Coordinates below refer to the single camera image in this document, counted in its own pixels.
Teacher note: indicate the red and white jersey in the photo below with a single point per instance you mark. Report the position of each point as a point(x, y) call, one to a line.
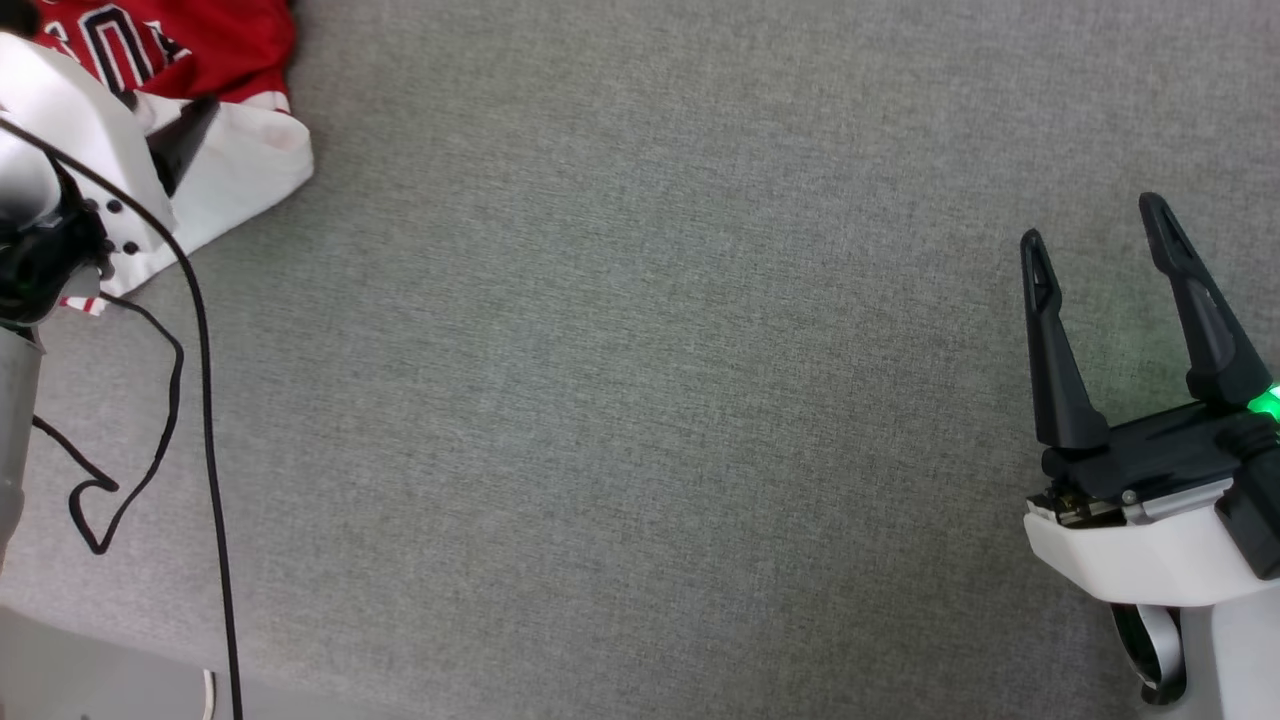
point(230, 40)

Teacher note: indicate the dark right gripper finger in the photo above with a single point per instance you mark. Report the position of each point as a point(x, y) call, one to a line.
point(1065, 390)
point(1215, 350)

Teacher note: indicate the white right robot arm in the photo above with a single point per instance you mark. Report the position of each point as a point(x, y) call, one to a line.
point(1235, 665)

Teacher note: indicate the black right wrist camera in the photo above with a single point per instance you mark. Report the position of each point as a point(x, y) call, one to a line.
point(1255, 530)

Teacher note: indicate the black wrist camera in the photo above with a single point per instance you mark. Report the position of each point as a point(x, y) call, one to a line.
point(1255, 530)
point(40, 260)

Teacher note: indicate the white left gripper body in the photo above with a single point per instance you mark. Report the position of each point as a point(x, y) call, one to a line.
point(90, 120)

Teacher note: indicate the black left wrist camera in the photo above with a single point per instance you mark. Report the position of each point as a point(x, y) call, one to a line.
point(40, 260)

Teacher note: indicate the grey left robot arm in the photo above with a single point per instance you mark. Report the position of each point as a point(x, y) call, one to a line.
point(15, 440)

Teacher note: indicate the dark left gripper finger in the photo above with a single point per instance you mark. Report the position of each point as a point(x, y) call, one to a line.
point(185, 145)

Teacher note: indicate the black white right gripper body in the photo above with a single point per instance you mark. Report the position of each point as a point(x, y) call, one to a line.
point(1130, 545)

